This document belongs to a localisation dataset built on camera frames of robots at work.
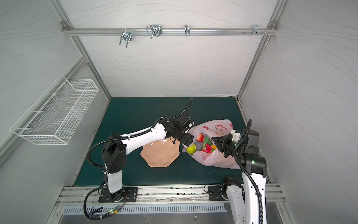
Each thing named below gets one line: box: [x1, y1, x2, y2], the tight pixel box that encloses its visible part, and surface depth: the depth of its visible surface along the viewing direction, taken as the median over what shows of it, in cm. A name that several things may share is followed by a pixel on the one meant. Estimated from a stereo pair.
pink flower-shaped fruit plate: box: [140, 136, 180, 168], surface depth 86 cm
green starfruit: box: [186, 143, 198, 154], surface depth 88 cm
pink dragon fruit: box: [200, 136, 215, 154], surface depth 84 cm
